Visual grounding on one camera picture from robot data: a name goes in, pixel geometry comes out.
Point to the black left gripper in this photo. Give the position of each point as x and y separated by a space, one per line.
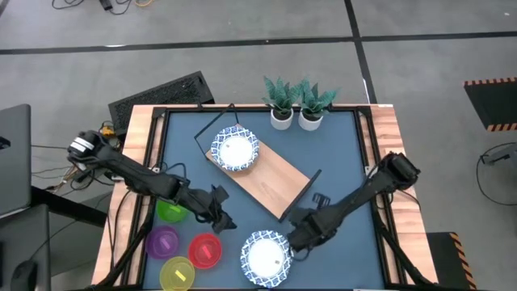
204 206

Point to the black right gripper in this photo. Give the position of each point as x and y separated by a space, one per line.
319 225

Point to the blue patterned paper bowl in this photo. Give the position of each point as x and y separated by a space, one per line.
242 155
264 258

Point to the green plastic bowl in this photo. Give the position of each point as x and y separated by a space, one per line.
169 213

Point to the purple plastic bowl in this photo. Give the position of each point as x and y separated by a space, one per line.
154 243

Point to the yellow plastic bowl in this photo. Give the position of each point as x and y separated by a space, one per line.
169 275

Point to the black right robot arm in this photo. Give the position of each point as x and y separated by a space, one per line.
371 186

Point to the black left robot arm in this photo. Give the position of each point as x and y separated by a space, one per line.
133 178

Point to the pink tape strip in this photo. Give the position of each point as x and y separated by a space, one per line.
207 251

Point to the orange-red plastic bowl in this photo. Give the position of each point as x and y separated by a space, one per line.
197 254

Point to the lilac tape strip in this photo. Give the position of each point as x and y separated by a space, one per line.
164 242

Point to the yellow tape strip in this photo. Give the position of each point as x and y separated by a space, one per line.
180 275

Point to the blue-grey table mat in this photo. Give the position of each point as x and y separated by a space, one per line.
339 141

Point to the artificial plant in white pot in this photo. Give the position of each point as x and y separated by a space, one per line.
282 123
310 123

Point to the black perforated panel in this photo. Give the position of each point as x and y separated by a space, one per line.
161 97

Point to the black mat with hazard stripes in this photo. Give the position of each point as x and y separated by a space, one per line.
497 101
442 258

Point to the yellow connector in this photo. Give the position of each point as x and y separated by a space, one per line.
107 131

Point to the black computer mouse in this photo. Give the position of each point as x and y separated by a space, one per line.
24 278

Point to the grey laptop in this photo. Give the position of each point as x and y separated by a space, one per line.
16 169

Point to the grey floor device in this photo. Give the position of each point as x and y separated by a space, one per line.
503 155

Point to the black power adapter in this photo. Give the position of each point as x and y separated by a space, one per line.
106 4

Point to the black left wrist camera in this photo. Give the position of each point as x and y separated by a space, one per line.
220 193

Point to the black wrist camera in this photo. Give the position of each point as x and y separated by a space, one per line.
220 193
321 199

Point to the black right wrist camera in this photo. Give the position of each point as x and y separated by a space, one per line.
321 199

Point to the wooden shelf with black frame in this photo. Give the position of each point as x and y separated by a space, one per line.
274 182

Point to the black metal table frame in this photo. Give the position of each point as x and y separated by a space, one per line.
347 108

